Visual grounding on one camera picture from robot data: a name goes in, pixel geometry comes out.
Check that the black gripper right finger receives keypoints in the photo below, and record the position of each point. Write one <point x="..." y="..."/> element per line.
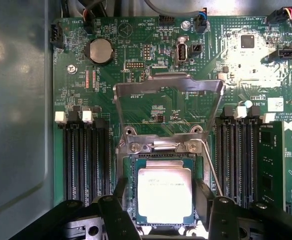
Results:
<point x="221" y="217"/>

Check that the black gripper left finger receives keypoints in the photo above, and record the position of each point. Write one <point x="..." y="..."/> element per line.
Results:
<point x="115" y="215"/>

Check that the CPU socket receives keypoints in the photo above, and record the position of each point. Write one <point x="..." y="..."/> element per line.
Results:
<point x="200" y="162"/>

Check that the metal locking lever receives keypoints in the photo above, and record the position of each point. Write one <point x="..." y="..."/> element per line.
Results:
<point x="211" y="167"/>

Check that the green RAM stick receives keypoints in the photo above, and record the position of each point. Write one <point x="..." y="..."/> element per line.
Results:
<point x="271" y="165"/>

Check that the metal socket cover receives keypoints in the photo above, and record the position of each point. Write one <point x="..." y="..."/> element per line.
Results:
<point x="122" y="105"/>

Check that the white sticker label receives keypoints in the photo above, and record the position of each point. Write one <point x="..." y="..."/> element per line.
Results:
<point x="275" y="104"/>

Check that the green motherboard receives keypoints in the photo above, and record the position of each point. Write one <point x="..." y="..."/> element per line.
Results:
<point x="198" y="82"/>

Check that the silver motherboard screw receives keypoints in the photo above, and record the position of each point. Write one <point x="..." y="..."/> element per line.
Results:
<point x="71" y="69"/>
<point x="185" y="24"/>

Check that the grey metal PC case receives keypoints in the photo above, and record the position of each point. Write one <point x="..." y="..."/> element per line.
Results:
<point x="15" y="100"/>

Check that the silver coin cell battery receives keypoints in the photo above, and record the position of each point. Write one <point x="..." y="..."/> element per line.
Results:
<point x="99" y="51"/>

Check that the internal USB port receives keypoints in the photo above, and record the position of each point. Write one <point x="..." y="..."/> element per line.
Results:
<point x="182" y="53"/>

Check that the small black fan header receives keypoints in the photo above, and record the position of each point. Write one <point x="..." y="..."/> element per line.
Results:
<point x="196" y="49"/>

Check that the black square chip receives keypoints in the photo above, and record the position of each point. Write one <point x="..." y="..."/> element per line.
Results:
<point x="247" y="41"/>

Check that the black power connector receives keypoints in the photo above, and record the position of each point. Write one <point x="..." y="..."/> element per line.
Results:
<point x="56" y="35"/>

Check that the black pin header socket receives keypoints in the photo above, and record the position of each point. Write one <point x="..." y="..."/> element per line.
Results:
<point x="166" y="20"/>

